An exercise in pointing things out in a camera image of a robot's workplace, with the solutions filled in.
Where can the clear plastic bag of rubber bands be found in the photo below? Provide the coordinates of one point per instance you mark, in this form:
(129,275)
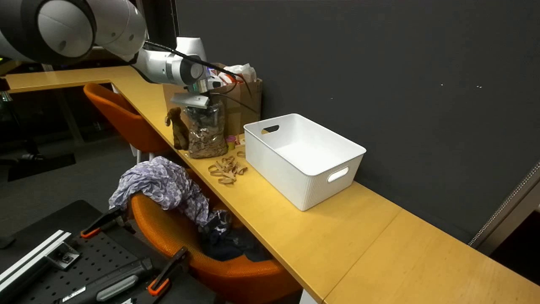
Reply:
(206,138)

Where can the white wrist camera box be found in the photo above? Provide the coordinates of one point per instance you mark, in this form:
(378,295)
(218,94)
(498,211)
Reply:
(191,102)

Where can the white red plastic bag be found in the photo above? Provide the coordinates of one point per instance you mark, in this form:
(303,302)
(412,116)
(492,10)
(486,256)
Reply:
(242,72)

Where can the orange chair with cloth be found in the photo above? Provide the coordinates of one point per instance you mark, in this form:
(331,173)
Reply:
(225,276)

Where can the purple white patterned cloth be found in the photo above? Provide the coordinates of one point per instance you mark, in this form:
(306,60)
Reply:
(161,180)

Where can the brown moose plush toy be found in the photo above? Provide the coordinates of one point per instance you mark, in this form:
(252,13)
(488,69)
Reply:
(179,133)

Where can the black orange clamp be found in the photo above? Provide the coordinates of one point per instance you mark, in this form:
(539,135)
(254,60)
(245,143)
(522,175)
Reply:
(169,271)
(102,222)

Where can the small metal bracket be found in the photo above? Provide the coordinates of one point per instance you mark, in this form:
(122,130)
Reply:
(63,256)

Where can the aluminium extrusion rail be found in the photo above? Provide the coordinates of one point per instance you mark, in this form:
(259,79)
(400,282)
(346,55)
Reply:
(31,260)

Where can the white plastic bin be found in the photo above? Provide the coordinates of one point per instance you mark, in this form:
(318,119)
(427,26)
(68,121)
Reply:
(304,163)

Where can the black floor stand base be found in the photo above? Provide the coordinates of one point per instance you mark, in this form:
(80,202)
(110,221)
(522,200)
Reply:
(39,165)

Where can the black perforated work board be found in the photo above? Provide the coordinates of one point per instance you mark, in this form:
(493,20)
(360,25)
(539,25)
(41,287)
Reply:
(95,265)

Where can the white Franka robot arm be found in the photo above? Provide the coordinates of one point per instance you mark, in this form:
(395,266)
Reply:
(112,26)

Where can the tan rubber band pile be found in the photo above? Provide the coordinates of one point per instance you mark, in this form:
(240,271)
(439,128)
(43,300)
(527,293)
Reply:
(228,168)

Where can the dark bundled cloth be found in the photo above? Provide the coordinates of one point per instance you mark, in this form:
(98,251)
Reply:
(228,239)

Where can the grey window frame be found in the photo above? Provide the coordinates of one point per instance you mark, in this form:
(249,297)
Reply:
(507,212)

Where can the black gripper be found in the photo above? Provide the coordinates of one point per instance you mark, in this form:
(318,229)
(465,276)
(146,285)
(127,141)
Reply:
(216,101)

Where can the brown cardboard box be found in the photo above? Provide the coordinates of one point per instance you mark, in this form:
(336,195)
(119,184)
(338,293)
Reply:
(245,108)

